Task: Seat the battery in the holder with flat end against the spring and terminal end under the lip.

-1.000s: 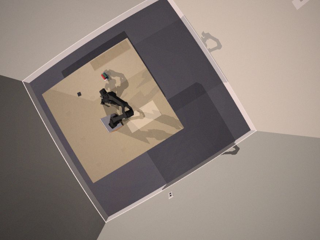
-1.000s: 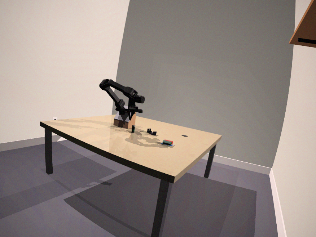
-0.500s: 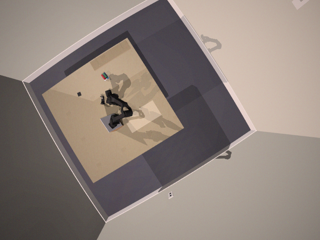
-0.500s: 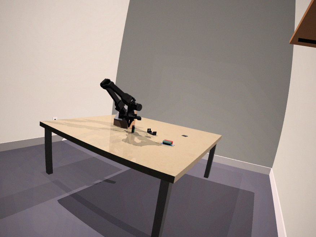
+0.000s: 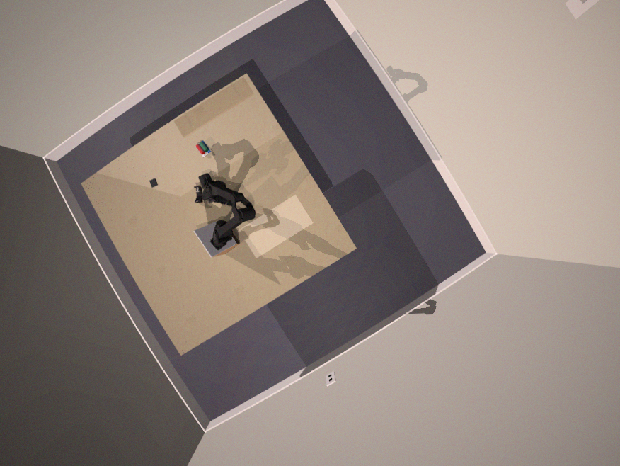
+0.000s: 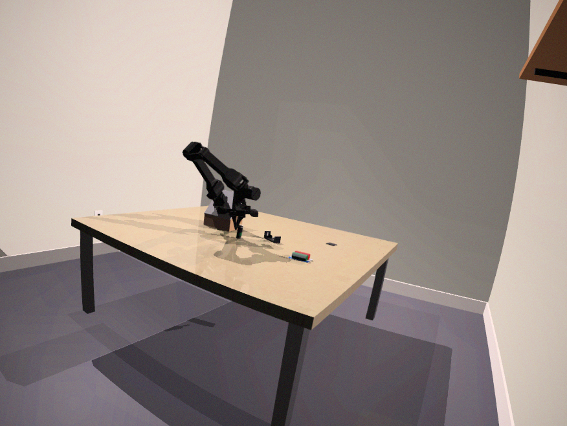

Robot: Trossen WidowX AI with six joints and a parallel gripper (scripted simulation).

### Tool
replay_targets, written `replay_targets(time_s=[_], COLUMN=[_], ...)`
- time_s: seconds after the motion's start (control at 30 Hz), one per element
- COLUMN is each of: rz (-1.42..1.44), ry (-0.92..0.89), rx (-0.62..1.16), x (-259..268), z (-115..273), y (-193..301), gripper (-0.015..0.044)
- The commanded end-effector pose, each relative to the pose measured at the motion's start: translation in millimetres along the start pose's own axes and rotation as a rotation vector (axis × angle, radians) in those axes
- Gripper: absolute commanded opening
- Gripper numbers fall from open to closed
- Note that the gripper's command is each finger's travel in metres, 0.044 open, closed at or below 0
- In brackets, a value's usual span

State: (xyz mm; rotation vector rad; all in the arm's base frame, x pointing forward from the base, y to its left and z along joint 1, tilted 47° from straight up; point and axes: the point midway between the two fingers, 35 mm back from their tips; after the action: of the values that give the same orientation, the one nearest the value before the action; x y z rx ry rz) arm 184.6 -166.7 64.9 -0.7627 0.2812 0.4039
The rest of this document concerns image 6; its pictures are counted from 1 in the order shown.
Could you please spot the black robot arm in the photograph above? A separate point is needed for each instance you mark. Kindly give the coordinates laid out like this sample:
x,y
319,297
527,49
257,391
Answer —
x,y
199,155

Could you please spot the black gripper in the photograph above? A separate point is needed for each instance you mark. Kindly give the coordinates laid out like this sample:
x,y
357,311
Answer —
x,y
224,210

